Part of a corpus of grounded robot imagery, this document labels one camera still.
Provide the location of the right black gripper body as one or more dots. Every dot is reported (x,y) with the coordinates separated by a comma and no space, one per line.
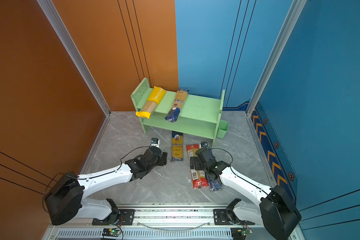
(198,166)

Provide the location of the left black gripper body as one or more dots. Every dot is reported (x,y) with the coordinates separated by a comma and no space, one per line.
(149,170)

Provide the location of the blue yellow pasta bag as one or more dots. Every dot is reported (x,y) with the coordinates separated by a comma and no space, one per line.
(177,146)

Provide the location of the red spaghetti bag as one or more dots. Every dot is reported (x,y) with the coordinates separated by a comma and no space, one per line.
(198,177)

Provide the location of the yellow blue spaghetti bag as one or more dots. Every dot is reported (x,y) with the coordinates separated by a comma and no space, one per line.
(177,105)

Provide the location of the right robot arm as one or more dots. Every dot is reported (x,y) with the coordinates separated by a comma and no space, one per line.
(274,209)

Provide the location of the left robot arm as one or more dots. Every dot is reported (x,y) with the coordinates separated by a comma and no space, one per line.
(69,198)

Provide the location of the green two-tier shelf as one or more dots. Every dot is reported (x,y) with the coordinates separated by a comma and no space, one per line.
(200,116)

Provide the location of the blue Barilla spaghetti box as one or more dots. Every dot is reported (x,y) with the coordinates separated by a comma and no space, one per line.
(214,185)

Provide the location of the green side cup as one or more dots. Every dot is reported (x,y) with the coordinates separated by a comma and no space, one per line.
(222,129)

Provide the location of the left circuit board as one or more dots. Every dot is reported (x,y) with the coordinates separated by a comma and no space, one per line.
(112,234)

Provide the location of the circuit board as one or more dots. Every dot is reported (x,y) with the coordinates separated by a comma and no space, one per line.
(240,233)
(112,234)

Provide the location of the right circuit board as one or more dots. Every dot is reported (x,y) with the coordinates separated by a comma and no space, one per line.
(240,233)

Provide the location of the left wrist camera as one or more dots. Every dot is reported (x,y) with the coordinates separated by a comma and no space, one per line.
(155,142)

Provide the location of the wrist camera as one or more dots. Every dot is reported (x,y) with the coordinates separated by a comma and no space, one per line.
(155,142)
(203,145)

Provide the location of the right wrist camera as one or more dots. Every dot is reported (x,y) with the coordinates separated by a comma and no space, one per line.
(203,145)

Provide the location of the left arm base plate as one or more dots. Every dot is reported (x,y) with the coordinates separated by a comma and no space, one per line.
(124,217)

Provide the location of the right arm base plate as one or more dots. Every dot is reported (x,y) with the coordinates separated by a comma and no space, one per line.
(225,217)

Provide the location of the aluminium front rail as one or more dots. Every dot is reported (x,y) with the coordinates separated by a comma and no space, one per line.
(159,222)

